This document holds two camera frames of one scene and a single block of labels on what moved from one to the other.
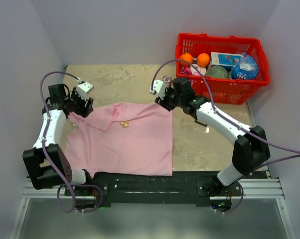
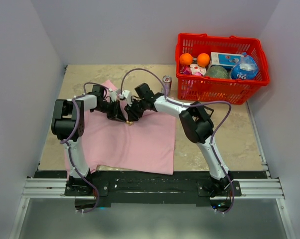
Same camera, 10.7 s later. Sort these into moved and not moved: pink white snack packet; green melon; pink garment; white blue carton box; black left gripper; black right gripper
Moved: black left gripper; black right gripper
Not moved: green melon; pink white snack packet; pink garment; white blue carton box
